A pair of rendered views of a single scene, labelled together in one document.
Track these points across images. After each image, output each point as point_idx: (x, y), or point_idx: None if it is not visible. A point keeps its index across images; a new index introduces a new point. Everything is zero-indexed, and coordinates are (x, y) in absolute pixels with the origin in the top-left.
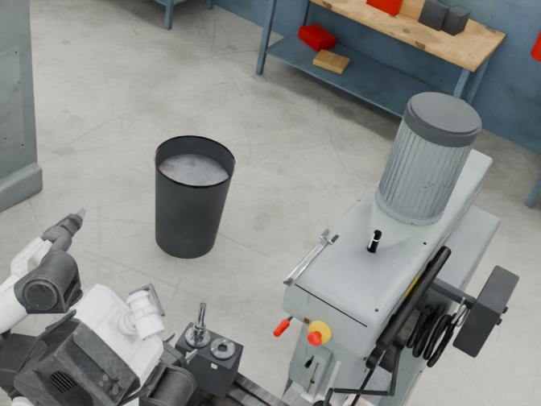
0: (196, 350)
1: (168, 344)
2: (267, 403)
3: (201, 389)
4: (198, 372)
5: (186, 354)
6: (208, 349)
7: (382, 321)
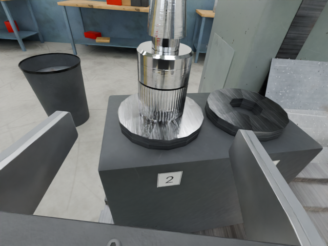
0: (255, 135)
1: (13, 224)
2: (296, 177)
3: (202, 231)
4: (200, 208)
5: (158, 185)
6: (215, 128)
7: None
